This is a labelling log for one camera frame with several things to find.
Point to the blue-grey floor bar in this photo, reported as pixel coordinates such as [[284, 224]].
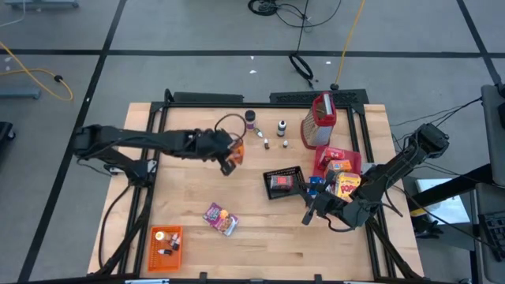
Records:
[[19, 94]]

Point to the white panel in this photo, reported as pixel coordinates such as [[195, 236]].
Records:
[[446, 209]]

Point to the orange plastic basket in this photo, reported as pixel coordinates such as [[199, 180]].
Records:
[[165, 264]]

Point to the small red-labelled dropper bottle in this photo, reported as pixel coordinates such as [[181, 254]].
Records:
[[165, 251]]

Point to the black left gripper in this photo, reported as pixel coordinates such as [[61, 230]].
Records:
[[219, 144]]

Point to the black plastic basket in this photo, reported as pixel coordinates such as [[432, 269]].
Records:
[[270, 175]]

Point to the black aluminium table frame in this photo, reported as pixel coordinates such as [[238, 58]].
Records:
[[284, 105]]

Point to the purple Raisin Bran cereal box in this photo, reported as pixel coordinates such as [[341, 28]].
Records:
[[221, 219]]

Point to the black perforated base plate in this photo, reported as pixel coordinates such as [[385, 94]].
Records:
[[292, 97]]

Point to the black keyboard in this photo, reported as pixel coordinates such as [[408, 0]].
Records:
[[493, 236]]

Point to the grey floor rail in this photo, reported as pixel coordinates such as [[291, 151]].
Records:
[[43, 4]]

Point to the pink translucent plastic bin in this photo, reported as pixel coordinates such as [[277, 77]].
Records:
[[356, 157]]

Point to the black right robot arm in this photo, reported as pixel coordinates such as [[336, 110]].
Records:
[[394, 169]]

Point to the black caster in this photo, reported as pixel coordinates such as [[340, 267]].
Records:
[[6, 132]]

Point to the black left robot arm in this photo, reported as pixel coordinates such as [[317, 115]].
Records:
[[130, 140]]

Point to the blue Frosted Flakes cereal box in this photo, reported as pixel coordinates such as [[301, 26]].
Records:
[[316, 182]]

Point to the small green dropper bottle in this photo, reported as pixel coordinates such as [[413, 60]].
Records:
[[259, 133]]

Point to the black beam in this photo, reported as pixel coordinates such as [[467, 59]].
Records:
[[473, 175]]

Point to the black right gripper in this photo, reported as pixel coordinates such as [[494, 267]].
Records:
[[323, 203]]

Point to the red Froot Loops cereal box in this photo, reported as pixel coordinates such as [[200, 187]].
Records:
[[332, 154]]

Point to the spice jar purple label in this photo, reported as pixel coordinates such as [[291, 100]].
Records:
[[250, 120]]

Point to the small dropper bottle white cap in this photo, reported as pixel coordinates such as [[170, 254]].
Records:
[[176, 246], [174, 238], [266, 144]]

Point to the small black dropper bottle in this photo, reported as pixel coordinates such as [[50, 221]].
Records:
[[285, 144]]

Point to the grey cabinet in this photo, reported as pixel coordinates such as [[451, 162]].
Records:
[[493, 138]]

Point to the red snack packet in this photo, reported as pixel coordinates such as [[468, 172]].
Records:
[[281, 182]]

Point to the yellow Corn Pops cereal box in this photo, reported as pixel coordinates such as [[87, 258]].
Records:
[[347, 187]]

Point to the orange cereal box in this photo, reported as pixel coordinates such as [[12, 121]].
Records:
[[339, 165]]

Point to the orange taco mix packet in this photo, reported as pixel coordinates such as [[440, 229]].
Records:
[[239, 152]]

